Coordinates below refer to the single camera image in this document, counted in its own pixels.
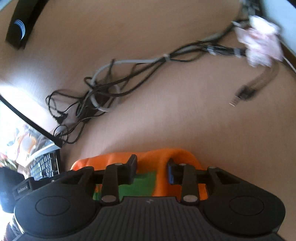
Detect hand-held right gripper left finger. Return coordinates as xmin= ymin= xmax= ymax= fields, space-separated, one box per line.
xmin=62 ymin=154 xmax=138 ymax=204

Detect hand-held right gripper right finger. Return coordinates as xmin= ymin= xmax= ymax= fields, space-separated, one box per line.
xmin=167 ymin=158 xmax=239 ymax=204

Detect orange pumpkin costume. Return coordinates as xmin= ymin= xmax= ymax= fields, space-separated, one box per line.
xmin=70 ymin=148 xmax=208 ymax=202

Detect black keyboard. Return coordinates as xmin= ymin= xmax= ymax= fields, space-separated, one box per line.
xmin=30 ymin=151 xmax=61 ymax=181

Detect dark cloth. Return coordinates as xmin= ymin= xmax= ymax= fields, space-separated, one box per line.
xmin=0 ymin=166 xmax=25 ymax=213

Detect black computer monitor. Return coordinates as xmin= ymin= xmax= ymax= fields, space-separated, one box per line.
xmin=0 ymin=94 xmax=64 ymax=167

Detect crumpled white tissue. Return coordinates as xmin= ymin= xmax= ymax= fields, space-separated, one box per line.
xmin=235 ymin=15 xmax=285 ymax=68

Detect white computer case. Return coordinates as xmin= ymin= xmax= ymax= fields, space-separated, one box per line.
xmin=240 ymin=0 xmax=296 ymax=73

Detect black cable bundle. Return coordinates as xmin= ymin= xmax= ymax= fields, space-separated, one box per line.
xmin=46 ymin=21 xmax=247 ymax=145

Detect grey cable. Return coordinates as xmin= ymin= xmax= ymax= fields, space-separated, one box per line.
xmin=91 ymin=30 xmax=234 ymax=113

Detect black plug cable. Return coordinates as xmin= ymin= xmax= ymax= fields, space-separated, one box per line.
xmin=229 ymin=62 xmax=281 ymax=107

